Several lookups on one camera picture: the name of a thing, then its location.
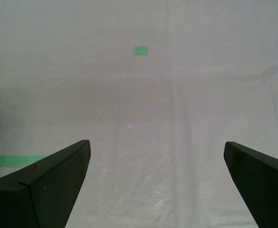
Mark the long green tape strip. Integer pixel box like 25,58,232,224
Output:
0,155,48,168

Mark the small green tape square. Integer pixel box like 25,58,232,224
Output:
133,46,150,57

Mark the white woven table cloth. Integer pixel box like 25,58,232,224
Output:
0,0,278,228

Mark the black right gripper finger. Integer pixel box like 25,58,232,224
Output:
223,141,278,228
0,139,91,228

